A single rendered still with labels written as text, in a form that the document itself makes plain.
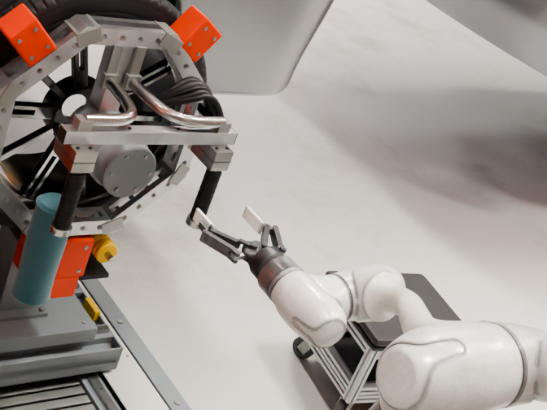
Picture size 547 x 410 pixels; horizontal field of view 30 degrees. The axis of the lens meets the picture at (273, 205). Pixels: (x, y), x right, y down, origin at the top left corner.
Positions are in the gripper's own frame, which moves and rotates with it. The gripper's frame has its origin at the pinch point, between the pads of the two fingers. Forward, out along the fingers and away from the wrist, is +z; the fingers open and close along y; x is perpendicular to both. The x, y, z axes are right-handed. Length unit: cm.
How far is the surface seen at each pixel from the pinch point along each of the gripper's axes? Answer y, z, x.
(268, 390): 63, 21, -83
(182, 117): -10.6, 11.2, 18.0
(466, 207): 246, 109, -83
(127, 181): -17.1, 14.1, 0.0
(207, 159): -2.4, 8.7, 8.9
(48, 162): -21.3, 40.4, -11.5
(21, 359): -17, 34, -68
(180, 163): 7.0, 28.6, -4.9
